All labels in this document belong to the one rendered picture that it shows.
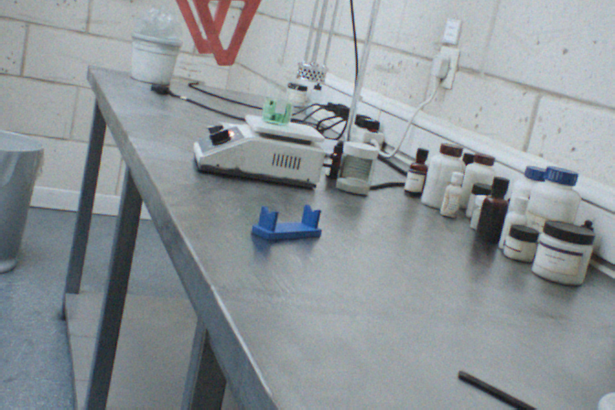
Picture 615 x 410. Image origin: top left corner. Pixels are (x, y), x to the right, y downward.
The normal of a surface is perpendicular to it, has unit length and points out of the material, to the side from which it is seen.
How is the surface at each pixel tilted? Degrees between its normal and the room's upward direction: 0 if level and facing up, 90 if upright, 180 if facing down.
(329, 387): 0
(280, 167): 90
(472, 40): 90
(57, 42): 90
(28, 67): 90
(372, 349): 0
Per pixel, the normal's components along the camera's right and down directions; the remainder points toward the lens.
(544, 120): -0.93, -0.13
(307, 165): 0.20, 0.23
